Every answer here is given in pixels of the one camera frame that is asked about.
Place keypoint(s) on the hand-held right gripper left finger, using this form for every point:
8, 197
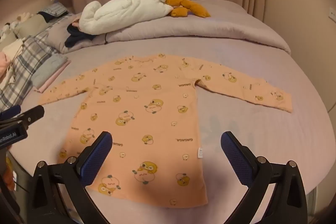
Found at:
97, 155

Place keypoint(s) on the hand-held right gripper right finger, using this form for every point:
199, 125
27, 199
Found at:
236, 158

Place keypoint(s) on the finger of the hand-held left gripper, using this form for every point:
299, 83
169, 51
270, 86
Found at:
32, 113
10, 111

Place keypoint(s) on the peach printed long-sleeve shirt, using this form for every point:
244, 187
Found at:
147, 121

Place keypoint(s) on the lilac bed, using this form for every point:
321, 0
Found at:
262, 134

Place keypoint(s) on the folded pink cloth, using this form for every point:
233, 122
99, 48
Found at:
56, 77

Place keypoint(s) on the pink garment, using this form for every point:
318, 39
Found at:
4, 64

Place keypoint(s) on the folded grey-blue cloth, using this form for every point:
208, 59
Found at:
50, 66

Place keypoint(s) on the plaid pillow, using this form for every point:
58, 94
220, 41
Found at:
31, 56

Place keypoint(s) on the cream garment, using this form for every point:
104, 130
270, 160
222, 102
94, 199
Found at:
11, 48

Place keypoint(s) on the lilac pillow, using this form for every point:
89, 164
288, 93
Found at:
57, 37

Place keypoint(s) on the navy garment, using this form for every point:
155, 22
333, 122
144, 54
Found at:
76, 39

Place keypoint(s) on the beige bolster pillow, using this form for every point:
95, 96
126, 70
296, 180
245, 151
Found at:
31, 26

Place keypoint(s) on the small plush toys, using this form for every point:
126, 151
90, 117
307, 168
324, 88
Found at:
23, 16

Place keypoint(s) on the dark cloth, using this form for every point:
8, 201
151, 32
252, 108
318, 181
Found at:
47, 16

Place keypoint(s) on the small pink cloth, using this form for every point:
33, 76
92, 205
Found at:
76, 22

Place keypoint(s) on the striped pillow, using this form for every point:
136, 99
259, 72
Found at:
56, 8

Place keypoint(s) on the lilac duvet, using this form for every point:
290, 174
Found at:
210, 29

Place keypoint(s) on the white plush goose toy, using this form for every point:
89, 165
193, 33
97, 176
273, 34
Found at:
126, 11

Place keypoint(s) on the wall socket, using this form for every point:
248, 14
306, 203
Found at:
332, 14

